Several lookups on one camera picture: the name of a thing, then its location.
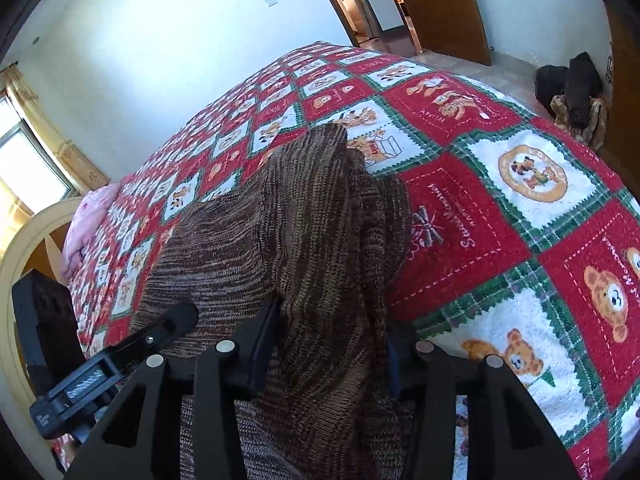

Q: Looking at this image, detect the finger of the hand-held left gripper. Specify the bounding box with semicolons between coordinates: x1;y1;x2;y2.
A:
107;301;199;361

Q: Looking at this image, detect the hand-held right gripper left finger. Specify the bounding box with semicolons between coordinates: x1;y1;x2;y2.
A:
62;294;282;480

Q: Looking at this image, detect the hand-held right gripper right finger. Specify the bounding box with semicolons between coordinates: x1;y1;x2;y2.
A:
385;320;581;480

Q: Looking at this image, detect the brown knitted sweater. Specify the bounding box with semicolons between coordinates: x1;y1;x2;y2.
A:
129;124;416;480

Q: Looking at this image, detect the cream wooden headboard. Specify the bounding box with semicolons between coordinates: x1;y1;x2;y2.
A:
0;199;83;431

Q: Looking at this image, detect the yellow curtain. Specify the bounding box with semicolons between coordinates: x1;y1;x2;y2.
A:
0;180;36;261
2;66;112;193

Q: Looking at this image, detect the pink pillow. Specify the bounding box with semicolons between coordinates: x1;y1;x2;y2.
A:
61;182;123;286

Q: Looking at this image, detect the red white printed blanket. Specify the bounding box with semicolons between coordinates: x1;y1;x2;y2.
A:
52;42;640;480

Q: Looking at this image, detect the window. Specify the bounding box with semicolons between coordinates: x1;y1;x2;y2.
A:
0;95;73;216

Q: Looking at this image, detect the tan patterned cloth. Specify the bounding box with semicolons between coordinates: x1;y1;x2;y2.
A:
550;95;610;151

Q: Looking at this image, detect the black bag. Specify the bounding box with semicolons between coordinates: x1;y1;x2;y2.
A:
565;51;603;128
534;65;571;111

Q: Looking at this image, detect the brown wooden door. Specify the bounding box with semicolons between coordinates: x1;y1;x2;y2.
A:
385;0;493;66

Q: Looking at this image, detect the brown wooden cabinet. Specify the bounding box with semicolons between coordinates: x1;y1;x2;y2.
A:
605;0;640;116

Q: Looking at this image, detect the dark wooden door frame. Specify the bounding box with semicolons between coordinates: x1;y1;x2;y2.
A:
307;0;386;48

